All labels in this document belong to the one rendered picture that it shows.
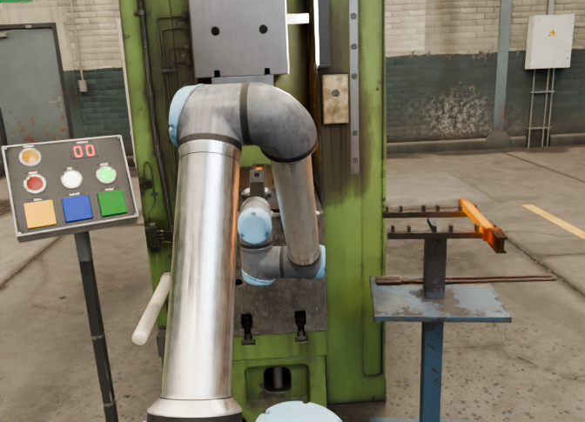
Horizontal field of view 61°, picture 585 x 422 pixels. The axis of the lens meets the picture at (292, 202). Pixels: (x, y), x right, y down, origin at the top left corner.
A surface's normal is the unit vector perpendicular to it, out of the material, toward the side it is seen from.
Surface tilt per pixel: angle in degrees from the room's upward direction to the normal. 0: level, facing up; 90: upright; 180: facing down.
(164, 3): 90
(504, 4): 90
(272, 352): 90
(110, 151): 60
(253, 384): 90
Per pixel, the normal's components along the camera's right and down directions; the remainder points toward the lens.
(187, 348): -0.14, -0.27
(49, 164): 0.38, -0.29
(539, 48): 0.04, 0.26
